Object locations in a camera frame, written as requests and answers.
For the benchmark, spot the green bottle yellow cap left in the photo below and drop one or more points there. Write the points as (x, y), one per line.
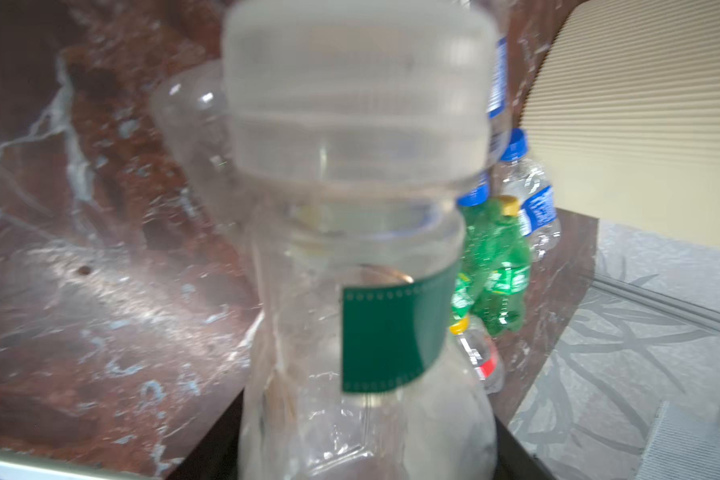
(479, 253)

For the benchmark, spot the aluminium frame bar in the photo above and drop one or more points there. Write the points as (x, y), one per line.
(658, 301)

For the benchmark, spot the green bottle yellow cap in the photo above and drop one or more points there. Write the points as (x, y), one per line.
(479, 253)
(501, 305)

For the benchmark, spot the clear bottle green label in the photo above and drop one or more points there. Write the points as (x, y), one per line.
(341, 133)

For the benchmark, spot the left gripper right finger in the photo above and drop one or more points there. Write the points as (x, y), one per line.
(514, 461)

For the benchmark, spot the clear bottle red label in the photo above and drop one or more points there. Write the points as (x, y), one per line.
(482, 353)

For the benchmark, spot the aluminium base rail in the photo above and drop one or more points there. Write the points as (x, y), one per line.
(20, 466)

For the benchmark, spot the small bottle blue cap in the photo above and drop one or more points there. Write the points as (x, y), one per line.
(519, 175)

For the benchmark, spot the cream ribbed waste bin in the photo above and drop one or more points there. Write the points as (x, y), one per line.
(625, 111)

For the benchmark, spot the clear bottle blue label upper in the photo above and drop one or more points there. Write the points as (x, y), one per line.
(498, 110)

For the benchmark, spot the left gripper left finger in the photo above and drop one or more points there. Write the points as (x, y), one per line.
(216, 456)

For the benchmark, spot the white wire mesh basket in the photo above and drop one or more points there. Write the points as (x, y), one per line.
(681, 445)

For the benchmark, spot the green bottle yellow cap right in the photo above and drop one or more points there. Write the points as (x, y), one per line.
(501, 305)

